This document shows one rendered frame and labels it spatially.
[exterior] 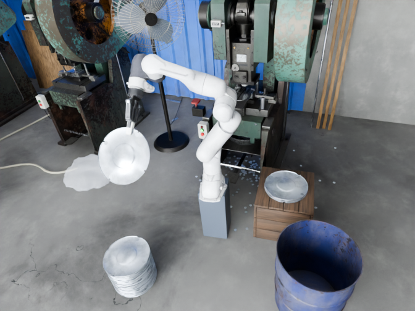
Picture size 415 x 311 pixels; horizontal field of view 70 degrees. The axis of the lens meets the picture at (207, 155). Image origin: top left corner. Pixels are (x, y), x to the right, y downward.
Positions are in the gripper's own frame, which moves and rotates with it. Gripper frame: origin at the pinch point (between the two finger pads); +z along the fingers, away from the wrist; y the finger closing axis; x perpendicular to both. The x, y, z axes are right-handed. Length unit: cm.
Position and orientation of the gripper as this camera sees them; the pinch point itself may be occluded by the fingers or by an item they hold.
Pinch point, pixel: (129, 128)
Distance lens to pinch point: 156.0
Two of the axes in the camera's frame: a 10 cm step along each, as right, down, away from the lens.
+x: 9.6, 1.0, -2.6
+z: -1.3, 9.9, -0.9
